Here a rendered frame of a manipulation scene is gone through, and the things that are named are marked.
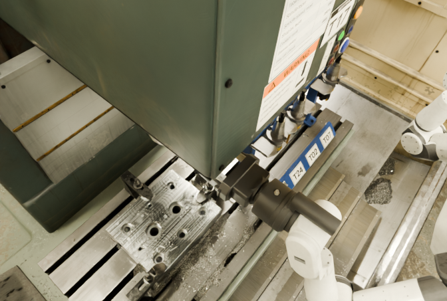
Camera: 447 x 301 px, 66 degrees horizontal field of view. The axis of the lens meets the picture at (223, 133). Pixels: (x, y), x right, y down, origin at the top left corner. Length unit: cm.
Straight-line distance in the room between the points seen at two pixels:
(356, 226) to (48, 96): 122
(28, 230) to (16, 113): 72
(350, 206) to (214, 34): 131
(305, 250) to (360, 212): 93
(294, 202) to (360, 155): 105
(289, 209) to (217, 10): 46
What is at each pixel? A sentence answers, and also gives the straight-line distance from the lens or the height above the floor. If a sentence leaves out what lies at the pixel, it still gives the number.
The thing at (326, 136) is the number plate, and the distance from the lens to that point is 145.
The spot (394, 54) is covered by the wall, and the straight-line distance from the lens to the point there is 162.
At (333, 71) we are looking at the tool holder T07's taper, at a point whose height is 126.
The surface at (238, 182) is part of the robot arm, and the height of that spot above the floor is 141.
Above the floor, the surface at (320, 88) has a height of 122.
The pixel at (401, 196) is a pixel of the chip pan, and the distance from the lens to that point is 177.
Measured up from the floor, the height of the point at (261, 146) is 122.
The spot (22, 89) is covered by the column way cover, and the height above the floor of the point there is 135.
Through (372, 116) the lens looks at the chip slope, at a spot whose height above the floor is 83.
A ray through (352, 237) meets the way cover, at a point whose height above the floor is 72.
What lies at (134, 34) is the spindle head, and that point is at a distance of 44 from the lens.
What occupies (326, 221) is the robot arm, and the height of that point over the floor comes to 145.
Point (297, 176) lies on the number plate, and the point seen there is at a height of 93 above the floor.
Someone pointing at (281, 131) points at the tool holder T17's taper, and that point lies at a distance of 101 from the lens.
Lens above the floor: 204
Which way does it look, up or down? 53 degrees down
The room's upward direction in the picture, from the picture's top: 5 degrees clockwise
